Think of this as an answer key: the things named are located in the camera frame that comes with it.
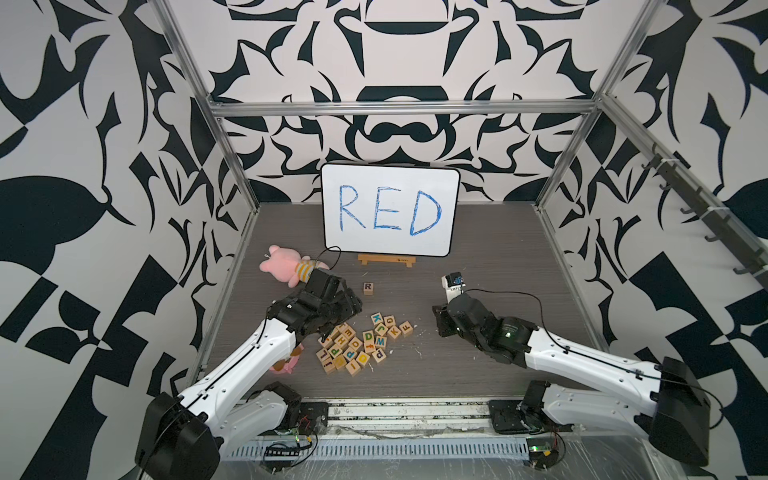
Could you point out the small wooden easel stand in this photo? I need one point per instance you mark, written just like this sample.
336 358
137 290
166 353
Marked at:
366 259

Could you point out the pink plush bear toy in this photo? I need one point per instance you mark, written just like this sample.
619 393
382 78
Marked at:
289 266

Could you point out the wooden block letter F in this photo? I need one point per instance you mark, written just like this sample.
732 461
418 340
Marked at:
406 328

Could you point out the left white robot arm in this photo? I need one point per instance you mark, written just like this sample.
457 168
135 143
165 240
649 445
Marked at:
185 436

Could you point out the wall hook rack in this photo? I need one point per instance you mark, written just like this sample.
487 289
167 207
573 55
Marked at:
699 203

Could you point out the wooden block letter J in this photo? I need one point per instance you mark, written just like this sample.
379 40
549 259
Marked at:
380 329

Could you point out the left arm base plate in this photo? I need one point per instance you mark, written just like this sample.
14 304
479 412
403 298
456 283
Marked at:
306 418

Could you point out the wooden block brown K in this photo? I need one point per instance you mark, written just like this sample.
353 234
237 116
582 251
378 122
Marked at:
394 332

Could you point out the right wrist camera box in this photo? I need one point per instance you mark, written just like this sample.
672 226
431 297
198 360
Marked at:
453 285

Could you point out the whiteboard with RED writing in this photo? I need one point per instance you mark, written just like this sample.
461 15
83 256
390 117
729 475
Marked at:
389 209

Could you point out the left electronics board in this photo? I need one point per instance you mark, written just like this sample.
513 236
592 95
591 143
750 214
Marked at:
279 455

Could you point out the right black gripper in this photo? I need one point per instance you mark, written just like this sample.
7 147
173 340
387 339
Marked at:
440 313

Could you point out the wooden block purple P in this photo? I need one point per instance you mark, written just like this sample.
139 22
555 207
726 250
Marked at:
379 355

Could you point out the wooden block teal K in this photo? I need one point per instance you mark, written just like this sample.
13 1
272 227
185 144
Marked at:
377 318

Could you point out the electronics board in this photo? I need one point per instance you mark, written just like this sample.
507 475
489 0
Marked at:
545 453
279 455

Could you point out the wooden block letter D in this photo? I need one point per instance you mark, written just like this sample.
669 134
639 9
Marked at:
368 336

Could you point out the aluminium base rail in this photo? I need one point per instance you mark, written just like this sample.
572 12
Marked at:
401 414

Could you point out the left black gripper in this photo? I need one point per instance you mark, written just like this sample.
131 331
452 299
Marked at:
347 299

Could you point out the right electronics board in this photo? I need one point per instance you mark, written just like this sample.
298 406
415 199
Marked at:
545 453

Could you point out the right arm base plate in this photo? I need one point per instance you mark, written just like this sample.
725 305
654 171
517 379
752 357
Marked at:
510 417

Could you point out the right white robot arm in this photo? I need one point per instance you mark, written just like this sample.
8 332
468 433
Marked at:
662 402

